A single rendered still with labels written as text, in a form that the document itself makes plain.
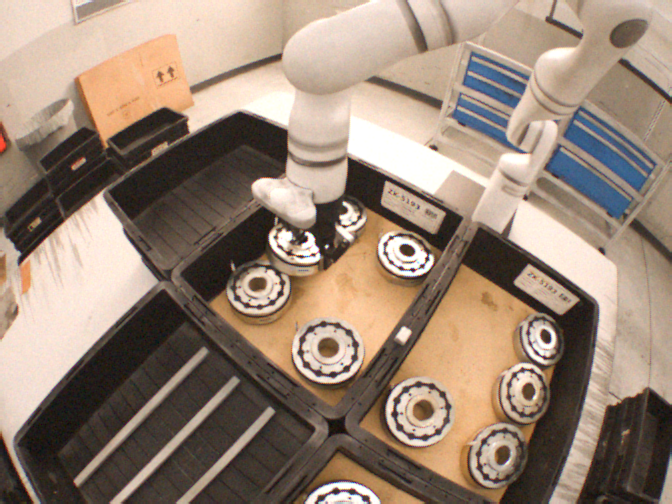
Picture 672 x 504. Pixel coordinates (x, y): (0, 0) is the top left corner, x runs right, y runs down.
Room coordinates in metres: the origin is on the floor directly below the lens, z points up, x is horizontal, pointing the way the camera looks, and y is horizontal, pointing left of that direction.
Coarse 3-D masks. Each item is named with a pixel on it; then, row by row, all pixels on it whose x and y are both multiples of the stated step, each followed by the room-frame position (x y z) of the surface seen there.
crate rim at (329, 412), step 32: (352, 160) 0.49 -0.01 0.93; (416, 192) 0.42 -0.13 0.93; (192, 256) 0.23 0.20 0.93; (448, 256) 0.28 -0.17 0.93; (192, 288) 0.18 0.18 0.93; (224, 320) 0.14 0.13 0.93; (256, 352) 0.11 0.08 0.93; (384, 352) 0.12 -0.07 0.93; (288, 384) 0.07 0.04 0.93; (352, 384) 0.08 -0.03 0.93
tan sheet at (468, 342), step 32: (448, 288) 0.29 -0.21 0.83; (480, 288) 0.29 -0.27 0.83; (448, 320) 0.22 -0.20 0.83; (480, 320) 0.23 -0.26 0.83; (512, 320) 0.23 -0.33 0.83; (416, 352) 0.16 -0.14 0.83; (448, 352) 0.17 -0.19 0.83; (480, 352) 0.17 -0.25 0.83; (512, 352) 0.16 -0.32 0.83; (448, 384) 0.11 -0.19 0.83; (480, 384) 0.11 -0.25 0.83; (416, 416) 0.06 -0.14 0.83; (480, 416) 0.06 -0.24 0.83; (416, 448) 0.01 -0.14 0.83; (448, 448) 0.01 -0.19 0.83
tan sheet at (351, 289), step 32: (384, 224) 0.42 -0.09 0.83; (352, 256) 0.34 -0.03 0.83; (320, 288) 0.26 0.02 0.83; (352, 288) 0.27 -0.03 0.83; (384, 288) 0.28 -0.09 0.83; (416, 288) 0.28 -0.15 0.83; (288, 320) 0.20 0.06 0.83; (352, 320) 0.21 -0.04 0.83; (384, 320) 0.22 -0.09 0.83; (288, 352) 0.15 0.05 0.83; (320, 352) 0.15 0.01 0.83
